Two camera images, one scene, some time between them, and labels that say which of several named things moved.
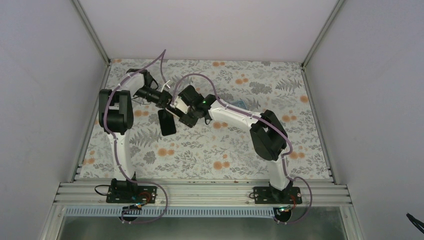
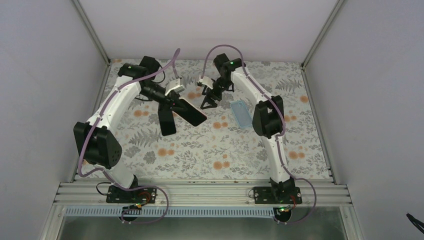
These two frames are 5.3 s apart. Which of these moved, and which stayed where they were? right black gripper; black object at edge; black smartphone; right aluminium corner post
Moved: right black gripper
Stayed: right aluminium corner post; black object at edge; black smartphone
